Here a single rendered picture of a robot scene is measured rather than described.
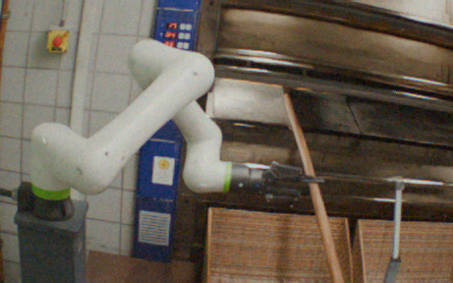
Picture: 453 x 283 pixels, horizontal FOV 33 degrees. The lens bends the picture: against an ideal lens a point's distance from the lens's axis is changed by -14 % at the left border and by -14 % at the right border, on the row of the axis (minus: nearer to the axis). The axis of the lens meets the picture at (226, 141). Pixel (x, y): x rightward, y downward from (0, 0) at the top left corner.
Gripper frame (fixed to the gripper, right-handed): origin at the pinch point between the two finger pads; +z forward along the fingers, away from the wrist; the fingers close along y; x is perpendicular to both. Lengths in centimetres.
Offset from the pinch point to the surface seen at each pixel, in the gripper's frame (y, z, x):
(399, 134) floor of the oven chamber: 1, 47, -66
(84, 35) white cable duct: -28, -83, -54
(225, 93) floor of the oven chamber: 1, -25, -90
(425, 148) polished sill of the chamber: 2, 57, -53
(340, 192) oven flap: 23, 22, -52
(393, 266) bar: 26.1, 35.4, 6.4
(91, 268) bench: 61, -72, -35
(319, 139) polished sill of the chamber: 3, 10, -54
